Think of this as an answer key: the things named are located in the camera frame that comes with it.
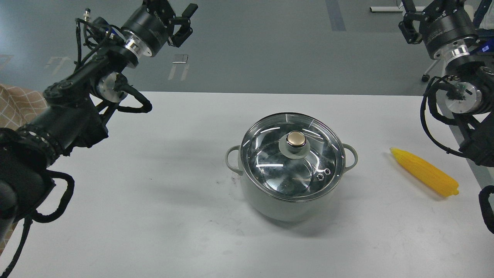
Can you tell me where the grey steel cooking pot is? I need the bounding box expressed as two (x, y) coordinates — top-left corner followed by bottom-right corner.
(225, 112), (358, 222)

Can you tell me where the beige checkered cloth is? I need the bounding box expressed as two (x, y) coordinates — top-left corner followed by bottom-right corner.
(0, 84), (48, 130)

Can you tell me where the yellow corn cob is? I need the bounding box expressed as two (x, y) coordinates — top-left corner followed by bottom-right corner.
(390, 147), (459, 198)

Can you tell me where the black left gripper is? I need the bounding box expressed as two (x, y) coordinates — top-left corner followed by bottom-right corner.
(121, 0), (199, 57)

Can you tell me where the glass pot lid gold knob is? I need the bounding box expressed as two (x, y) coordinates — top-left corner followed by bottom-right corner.
(239, 112), (352, 202)

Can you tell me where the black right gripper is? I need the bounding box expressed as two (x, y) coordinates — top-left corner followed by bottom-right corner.
(399, 0), (478, 59)

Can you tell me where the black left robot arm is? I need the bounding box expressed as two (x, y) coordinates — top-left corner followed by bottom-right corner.
(1, 0), (198, 278)

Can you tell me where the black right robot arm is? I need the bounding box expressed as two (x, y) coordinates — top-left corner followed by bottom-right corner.
(399, 0), (493, 167)

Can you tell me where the white desk frame background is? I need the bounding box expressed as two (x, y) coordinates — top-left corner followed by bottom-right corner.
(369, 0), (406, 13)

